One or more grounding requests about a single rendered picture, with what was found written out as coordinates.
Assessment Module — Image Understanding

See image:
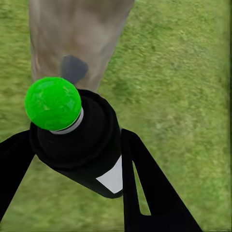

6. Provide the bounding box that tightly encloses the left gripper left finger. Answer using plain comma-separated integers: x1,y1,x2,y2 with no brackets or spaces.
0,130,35,221

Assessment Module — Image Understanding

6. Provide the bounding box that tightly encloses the pesticide atomizer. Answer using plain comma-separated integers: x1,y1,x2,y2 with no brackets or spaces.
25,55,123,199

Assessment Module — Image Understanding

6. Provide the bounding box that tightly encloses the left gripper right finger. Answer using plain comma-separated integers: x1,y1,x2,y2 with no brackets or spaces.
121,129,203,232

